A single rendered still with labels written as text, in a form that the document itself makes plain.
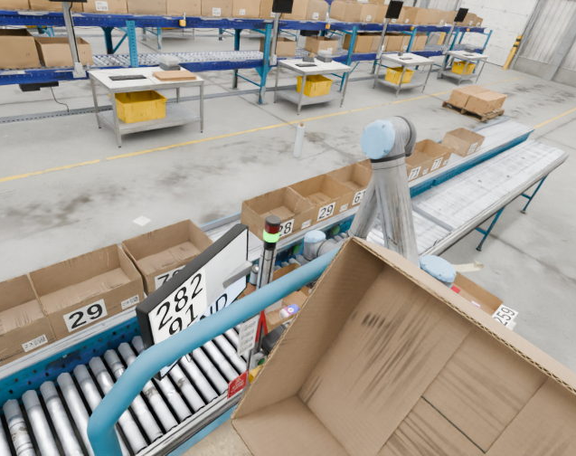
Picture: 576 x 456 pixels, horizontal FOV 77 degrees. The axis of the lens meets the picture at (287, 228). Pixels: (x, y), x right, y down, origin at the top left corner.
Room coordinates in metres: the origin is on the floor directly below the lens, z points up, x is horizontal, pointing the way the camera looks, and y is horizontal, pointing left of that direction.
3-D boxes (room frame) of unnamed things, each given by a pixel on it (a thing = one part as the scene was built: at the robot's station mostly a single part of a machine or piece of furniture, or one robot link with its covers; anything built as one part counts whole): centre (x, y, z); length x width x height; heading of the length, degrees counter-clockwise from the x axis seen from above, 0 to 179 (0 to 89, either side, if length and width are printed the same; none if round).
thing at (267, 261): (0.93, 0.04, 1.11); 0.12 x 0.05 x 0.88; 138
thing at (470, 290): (1.67, -1.13, 0.80); 0.38 x 0.28 x 0.10; 48
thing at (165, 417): (0.83, 0.50, 0.72); 0.52 x 0.05 x 0.05; 48
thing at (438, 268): (1.12, -0.60, 1.36); 0.17 x 0.15 x 0.18; 141
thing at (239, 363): (1.12, 0.24, 0.72); 0.52 x 0.05 x 0.05; 48
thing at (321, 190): (2.27, -0.18, 0.96); 0.39 x 0.29 x 0.17; 138
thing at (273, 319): (1.36, -0.05, 0.83); 0.39 x 0.29 x 0.17; 134
